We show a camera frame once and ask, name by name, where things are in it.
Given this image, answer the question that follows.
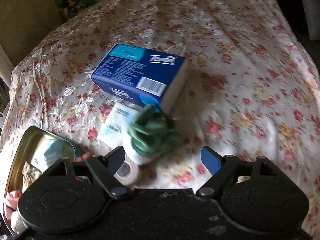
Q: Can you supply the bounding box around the white medical tape roll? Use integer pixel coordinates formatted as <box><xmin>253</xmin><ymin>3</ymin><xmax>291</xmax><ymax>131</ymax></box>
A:
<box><xmin>114</xmin><ymin>160</ymin><xmax>140</xmax><ymax>186</ymax></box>

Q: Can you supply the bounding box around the small white tissue packet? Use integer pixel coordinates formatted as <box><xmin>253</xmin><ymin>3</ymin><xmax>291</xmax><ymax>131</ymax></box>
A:
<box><xmin>97</xmin><ymin>102</ymin><xmax>138</xmax><ymax>149</ymax></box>

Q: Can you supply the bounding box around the green white plush toy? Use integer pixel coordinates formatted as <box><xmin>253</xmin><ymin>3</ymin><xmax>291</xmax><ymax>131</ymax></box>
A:
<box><xmin>122</xmin><ymin>105</ymin><xmax>183</xmax><ymax>166</ymax></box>

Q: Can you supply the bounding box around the beige lace cloth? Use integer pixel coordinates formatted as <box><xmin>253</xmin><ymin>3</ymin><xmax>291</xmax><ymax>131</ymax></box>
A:
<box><xmin>21</xmin><ymin>162</ymin><xmax>42</xmax><ymax>193</ymax></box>

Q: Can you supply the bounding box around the pink cloth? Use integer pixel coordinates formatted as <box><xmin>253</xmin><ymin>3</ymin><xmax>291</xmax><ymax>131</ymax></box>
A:
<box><xmin>4</xmin><ymin>190</ymin><xmax>22</xmax><ymax>220</ymax></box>

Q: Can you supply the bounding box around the white fluffy plush animal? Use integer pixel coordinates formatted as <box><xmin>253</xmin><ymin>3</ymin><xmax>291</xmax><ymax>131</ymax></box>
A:
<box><xmin>11</xmin><ymin>211</ymin><xmax>28</xmax><ymax>235</ymax></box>

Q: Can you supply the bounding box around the teal gold metal tin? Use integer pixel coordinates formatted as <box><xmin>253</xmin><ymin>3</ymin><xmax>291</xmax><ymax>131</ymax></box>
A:
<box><xmin>2</xmin><ymin>125</ymin><xmax>83</xmax><ymax>233</ymax></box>

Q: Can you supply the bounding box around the floral bedspread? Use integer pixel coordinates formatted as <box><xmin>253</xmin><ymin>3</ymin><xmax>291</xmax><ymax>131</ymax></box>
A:
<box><xmin>1</xmin><ymin>0</ymin><xmax>319</xmax><ymax>237</ymax></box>

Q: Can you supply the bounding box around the blue Tempo tissue pack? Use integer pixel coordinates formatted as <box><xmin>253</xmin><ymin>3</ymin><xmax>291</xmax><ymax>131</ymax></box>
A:
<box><xmin>91</xmin><ymin>44</ymin><xmax>188</xmax><ymax>114</ymax></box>

